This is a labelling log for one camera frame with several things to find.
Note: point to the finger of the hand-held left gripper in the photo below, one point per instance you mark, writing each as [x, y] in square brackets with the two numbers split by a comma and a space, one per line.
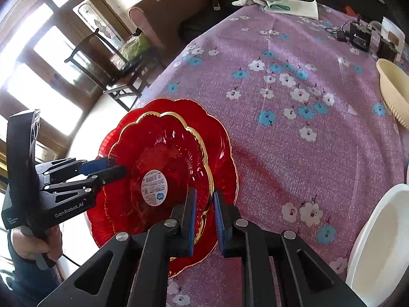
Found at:
[92, 166]
[111, 174]

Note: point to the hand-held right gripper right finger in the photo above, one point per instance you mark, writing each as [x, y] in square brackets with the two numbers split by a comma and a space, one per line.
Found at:
[219, 227]

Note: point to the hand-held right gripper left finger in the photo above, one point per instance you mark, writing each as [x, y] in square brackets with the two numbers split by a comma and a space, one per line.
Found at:
[191, 224]

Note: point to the small red gold-rimmed plate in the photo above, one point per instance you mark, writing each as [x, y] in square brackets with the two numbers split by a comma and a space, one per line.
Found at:
[159, 147]

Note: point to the large red glass plate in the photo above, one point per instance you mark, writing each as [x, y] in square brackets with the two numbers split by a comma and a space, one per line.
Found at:
[217, 134]

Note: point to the large white plastic bowl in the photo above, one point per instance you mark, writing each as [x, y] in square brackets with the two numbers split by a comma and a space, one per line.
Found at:
[383, 230]

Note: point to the person's left forearm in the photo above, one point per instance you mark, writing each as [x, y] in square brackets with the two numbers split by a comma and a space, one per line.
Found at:
[28, 271]

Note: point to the person's left hand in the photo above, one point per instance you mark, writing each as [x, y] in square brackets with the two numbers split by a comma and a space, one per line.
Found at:
[24, 243]

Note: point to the dark wooden chair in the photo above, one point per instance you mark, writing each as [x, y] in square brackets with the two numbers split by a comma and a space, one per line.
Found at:
[127, 83]

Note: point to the purple floral tablecloth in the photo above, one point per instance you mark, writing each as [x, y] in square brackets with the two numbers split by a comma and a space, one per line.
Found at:
[287, 166]

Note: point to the green plastic bag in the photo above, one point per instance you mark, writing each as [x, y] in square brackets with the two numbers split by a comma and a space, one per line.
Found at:
[137, 46]

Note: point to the brown armchair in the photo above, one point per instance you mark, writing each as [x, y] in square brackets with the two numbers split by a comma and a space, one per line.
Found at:
[166, 6]

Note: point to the small black white object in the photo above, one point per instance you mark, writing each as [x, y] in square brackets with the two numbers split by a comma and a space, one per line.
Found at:
[216, 4]

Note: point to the cream plastic bowl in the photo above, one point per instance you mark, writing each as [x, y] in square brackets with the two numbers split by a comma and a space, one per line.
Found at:
[393, 83]

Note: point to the black power adapter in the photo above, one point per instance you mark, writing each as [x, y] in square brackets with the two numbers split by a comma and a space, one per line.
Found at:
[342, 35]

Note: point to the dark small box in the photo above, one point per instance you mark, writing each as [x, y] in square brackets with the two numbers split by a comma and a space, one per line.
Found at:
[386, 49]

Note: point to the red plastic bag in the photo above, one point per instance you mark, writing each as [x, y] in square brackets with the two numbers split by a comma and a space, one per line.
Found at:
[350, 10]

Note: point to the white box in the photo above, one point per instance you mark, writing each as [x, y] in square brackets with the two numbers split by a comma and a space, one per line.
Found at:
[393, 27]

